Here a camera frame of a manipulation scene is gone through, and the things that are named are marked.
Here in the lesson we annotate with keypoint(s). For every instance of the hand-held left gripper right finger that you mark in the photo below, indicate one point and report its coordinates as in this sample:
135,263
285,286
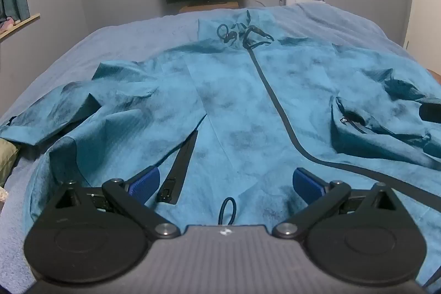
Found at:
306,184

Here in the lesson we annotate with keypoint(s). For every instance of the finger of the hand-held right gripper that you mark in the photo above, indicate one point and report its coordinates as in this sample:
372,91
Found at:
430,112

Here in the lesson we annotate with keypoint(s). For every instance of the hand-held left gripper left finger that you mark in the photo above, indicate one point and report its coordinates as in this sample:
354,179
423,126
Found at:
147,183

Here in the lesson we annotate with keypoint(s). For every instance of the teal zip jacket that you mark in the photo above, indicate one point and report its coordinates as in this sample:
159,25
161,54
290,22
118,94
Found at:
234,101

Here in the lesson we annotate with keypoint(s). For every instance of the green pillow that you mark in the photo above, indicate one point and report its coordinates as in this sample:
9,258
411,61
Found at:
7,159

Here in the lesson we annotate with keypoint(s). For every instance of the cream plush item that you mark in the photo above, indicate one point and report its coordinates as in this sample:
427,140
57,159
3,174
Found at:
2,197

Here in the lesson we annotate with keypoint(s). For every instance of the blue bedspread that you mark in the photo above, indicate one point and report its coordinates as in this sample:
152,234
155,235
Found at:
137,35

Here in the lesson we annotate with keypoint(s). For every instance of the wooden monitor stand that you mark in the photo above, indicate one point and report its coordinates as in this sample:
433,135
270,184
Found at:
210,6

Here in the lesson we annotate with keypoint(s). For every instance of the wooden window sill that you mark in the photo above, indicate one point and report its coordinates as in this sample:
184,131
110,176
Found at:
20,23

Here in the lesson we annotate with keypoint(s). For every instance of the pink item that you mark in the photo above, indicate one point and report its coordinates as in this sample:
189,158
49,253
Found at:
6,24

